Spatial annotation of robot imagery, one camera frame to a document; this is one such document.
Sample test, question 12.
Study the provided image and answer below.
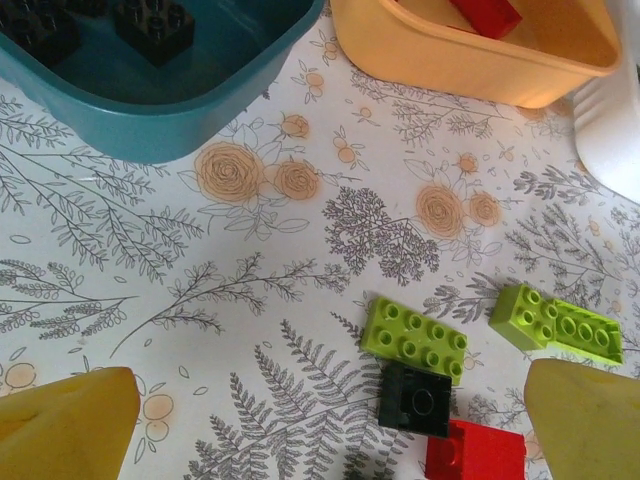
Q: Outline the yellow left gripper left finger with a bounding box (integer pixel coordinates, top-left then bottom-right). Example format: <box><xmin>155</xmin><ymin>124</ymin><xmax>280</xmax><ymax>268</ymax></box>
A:
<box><xmin>0</xmin><ymin>366</ymin><xmax>141</xmax><ymax>480</ymax></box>

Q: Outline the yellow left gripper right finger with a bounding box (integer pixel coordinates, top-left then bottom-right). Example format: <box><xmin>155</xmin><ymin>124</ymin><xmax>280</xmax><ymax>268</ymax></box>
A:
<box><xmin>523</xmin><ymin>358</ymin><xmax>640</xmax><ymax>480</ymax></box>

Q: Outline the small black lego brick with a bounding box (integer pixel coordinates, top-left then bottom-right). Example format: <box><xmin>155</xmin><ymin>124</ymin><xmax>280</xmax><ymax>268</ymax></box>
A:
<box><xmin>377</xmin><ymin>362</ymin><xmax>454</xmax><ymax>440</ymax></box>

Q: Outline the upturned green lego brick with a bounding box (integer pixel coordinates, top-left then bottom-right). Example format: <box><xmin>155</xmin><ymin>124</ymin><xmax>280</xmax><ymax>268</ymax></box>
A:
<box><xmin>544</xmin><ymin>298</ymin><xmax>625</xmax><ymax>369</ymax></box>

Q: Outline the red lego brick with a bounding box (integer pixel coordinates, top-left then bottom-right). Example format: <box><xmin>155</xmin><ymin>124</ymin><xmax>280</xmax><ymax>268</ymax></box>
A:
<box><xmin>447</xmin><ymin>0</ymin><xmax>524</xmax><ymax>40</ymax></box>
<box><xmin>424</xmin><ymin>418</ymin><xmax>527</xmax><ymax>480</ymax></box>

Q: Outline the small green lego brick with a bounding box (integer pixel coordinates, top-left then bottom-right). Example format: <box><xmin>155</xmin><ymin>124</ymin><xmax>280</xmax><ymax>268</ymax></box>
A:
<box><xmin>488</xmin><ymin>283</ymin><xmax>560</xmax><ymax>354</ymax></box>

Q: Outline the flat green lego plate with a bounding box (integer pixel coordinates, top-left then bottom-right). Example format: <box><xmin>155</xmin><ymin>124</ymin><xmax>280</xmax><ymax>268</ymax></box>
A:
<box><xmin>358</xmin><ymin>295</ymin><xmax>470</xmax><ymax>387</ymax></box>

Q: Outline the floral print tablecloth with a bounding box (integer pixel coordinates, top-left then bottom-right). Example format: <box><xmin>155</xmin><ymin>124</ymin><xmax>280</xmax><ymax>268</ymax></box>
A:
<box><xmin>0</xmin><ymin>0</ymin><xmax>640</xmax><ymax>480</ymax></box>

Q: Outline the white plastic container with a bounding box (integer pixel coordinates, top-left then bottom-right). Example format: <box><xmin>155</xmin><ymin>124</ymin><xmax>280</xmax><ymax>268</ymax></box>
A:
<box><xmin>571</xmin><ymin>64</ymin><xmax>640</xmax><ymax>199</ymax></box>

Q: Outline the teal plastic container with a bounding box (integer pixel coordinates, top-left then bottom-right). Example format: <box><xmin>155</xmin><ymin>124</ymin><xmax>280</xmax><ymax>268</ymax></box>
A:
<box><xmin>0</xmin><ymin>0</ymin><xmax>326</xmax><ymax>165</ymax></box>

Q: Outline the orange plastic container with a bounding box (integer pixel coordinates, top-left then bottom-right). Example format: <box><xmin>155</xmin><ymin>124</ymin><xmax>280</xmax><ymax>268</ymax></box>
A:
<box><xmin>328</xmin><ymin>0</ymin><xmax>623</xmax><ymax>110</ymax></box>

